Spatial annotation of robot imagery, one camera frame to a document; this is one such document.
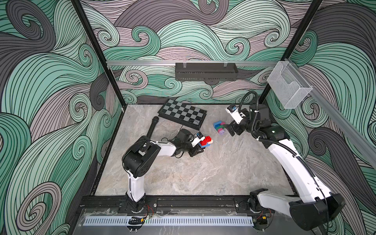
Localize clear plastic wall bin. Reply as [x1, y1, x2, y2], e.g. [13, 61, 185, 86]
[267, 61, 312, 109]

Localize black wall tray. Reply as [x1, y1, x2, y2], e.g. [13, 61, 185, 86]
[175, 62, 239, 82]

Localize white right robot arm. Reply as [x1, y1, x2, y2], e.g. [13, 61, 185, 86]
[227, 120, 346, 231]

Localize black green chessboard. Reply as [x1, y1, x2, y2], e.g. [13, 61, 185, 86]
[158, 99, 207, 130]

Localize black microphone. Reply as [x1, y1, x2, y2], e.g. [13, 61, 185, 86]
[146, 116, 159, 139]

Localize white slotted cable duct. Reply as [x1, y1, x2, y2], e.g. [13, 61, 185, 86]
[83, 216, 254, 227]

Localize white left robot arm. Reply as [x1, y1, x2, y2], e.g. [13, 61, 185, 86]
[122, 132, 205, 212]

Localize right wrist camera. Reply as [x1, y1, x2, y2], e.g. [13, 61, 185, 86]
[225, 103, 271, 130]

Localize red long lego brick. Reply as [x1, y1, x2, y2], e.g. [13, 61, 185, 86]
[203, 136, 213, 144]

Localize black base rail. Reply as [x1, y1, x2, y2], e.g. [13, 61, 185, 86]
[77, 195, 275, 215]

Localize green long lego brick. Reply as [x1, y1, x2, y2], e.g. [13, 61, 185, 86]
[216, 125, 226, 130]

